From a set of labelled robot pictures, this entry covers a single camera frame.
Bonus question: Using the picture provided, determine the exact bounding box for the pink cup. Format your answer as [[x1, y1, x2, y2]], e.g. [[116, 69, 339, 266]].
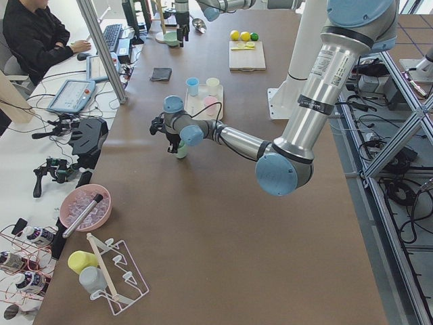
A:
[[203, 95, 218, 116]]

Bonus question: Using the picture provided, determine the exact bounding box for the purple label bottle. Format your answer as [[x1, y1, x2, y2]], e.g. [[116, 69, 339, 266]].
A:
[[22, 226, 55, 246]]

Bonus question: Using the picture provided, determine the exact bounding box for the seated person in black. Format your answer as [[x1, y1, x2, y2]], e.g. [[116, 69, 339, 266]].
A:
[[3, 0, 91, 85]]

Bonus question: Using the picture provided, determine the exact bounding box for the metal muddler in bowl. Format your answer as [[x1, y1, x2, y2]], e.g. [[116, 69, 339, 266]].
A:
[[62, 194, 104, 238]]

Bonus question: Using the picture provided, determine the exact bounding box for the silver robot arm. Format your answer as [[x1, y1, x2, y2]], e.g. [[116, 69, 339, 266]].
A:
[[174, 0, 256, 47], [150, 1, 398, 196]]

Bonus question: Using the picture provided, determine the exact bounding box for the small teach pendant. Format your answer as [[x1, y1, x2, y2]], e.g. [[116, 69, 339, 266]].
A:
[[86, 52, 120, 83]]

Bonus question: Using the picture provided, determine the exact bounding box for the cream rabbit tray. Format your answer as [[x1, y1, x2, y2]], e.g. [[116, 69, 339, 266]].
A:
[[184, 84, 224, 120]]

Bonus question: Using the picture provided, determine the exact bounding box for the green cup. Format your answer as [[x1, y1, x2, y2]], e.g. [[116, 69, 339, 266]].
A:
[[175, 140, 188, 159]]

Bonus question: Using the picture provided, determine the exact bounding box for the black keyboard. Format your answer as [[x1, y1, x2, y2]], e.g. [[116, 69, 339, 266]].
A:
[[103, 24, 122, 52]]

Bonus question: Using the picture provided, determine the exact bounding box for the yellow cup on rack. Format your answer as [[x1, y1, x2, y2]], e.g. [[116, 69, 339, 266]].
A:
[[68, 251, 98, 274]]

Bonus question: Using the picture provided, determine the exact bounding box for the cream white cup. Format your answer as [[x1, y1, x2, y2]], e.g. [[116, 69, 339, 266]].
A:
[[206, 77, 220, 96]]

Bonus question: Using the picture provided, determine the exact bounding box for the wooden cup stand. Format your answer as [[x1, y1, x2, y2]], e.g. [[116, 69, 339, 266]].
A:
[[152, 0, 171, 43]]

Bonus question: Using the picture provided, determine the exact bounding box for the metal scoop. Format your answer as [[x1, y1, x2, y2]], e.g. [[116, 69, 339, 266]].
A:
[[189, 14, 207, 35]]

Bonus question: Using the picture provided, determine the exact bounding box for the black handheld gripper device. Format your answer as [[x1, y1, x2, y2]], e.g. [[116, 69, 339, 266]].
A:
[[31, 114, 79, 139]]

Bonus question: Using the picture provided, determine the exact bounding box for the black device shell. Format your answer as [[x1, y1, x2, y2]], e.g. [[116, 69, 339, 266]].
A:
[[68, 118, 108, 169]]

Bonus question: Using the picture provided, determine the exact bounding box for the yellow lemon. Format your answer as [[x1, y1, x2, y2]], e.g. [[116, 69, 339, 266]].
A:
[[230, 30, 240, 41], [240, 31, 251, 42]]

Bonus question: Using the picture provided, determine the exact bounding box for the yellow lemon right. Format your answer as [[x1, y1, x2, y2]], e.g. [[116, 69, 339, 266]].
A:
[[230, 30, 240, 41]]

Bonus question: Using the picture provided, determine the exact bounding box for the yellow plastic knife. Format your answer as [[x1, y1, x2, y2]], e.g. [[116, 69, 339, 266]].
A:
[[230, 47, 255, 51]]

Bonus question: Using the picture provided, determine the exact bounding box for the green lime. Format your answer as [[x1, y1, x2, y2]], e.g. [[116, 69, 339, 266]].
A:
[[250, 32, 259, 41]]

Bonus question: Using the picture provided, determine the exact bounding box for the green bowl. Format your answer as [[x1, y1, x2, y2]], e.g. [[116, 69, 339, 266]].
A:
[[164, 31, 179, 47]]

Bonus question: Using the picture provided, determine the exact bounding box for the yellow lemon left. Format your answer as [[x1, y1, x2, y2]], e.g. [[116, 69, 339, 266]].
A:
[[240, 31, 251, 42]]

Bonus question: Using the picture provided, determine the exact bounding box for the wooden cutting board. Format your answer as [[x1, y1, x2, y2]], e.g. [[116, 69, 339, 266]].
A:
[[229, 41, 266, 72]]

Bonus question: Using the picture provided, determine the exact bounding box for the grey folded cloth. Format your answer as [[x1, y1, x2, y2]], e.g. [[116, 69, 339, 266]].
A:
[[150, 67, 172, 81]]

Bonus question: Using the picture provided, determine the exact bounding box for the blue cup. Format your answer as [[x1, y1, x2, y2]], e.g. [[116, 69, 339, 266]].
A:
[[185, 77, 200, 97]]

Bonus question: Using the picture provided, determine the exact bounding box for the pink bowl with ice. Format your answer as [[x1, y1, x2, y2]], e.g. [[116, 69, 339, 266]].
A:
[[60, 184, 112, 232]]

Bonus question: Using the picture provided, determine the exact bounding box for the large teach pendant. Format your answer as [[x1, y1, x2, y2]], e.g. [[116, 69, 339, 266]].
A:
[[47, 79, 96, 114]]

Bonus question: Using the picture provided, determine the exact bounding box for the white wire cup rack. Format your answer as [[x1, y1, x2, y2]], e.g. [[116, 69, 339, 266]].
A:
[[87, 233, 150, 316]]

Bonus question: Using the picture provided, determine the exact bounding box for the grey cup on rack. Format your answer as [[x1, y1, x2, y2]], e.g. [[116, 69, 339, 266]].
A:
[[78, 266, 108, 294]]

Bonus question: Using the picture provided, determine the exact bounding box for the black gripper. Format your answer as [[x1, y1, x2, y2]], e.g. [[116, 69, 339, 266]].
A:
[[164, 9, 189, 47], [150, 114, 181, 154]]

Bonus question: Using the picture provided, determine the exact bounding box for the aluminium frame post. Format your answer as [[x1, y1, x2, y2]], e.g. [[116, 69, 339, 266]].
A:
[[76, 0, 127, 104]]

